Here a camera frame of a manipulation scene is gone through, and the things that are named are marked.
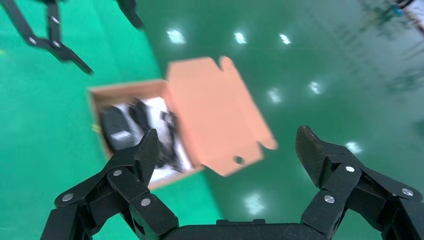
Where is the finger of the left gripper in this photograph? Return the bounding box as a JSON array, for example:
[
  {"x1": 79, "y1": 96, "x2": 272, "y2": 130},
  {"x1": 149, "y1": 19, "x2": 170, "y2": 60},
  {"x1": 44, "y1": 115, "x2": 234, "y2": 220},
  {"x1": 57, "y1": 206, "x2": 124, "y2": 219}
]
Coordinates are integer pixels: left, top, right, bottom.
[
  {"x1": 0, "y1": 0, "x2": 95, "y2": 76},
  {"x1": 115, "y1": 0, "x2": 146, "y2": 31}
]

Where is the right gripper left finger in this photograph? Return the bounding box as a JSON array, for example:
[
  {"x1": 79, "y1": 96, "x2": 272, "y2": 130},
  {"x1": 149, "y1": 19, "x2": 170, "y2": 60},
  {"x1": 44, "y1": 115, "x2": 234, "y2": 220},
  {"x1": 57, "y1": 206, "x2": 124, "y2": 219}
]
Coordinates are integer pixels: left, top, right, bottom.
[{"x1": 41, "y1": 128, "x2": 180, "y2": 240}]

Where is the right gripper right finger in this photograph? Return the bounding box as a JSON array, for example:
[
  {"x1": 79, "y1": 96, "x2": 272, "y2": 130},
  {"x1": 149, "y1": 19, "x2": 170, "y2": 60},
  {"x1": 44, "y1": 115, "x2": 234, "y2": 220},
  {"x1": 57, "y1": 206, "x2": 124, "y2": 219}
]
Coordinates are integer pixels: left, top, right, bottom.
[{"x1": 294, "y1": 125, "x2": 424, "y2": 240}]

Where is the black data cable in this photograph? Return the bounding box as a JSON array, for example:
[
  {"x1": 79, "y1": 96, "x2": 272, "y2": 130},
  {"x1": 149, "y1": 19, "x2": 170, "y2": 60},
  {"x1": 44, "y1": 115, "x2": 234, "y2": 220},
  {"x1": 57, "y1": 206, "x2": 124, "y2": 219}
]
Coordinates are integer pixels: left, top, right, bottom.
[{"x1": 155, "y1": 110, "x2": 185, "y2": 174}]

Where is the open brown cardboard box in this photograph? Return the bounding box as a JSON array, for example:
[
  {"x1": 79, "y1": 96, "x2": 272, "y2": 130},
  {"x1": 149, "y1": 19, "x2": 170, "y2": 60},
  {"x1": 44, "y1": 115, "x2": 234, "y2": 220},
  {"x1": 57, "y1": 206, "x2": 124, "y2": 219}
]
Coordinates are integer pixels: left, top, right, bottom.
[{"x1": 86, "y1": 55, "x2": 279, "y2": 191}]

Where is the green table mat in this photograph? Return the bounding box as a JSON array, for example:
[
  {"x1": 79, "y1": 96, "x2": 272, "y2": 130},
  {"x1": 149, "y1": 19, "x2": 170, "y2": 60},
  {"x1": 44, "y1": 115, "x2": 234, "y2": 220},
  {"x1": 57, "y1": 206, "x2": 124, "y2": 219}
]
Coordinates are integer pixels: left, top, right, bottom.
[{"x1": 0, "y1": 0, "x2": 223, "y2": 240}]

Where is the white printed paper sheet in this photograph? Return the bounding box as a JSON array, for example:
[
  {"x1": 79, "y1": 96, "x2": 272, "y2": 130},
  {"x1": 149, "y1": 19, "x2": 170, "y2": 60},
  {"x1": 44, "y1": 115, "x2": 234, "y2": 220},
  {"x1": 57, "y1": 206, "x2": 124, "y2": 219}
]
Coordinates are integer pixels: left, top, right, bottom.
[{"x1": 110, "y1": 96, "x2": 195, "y2": 185}]

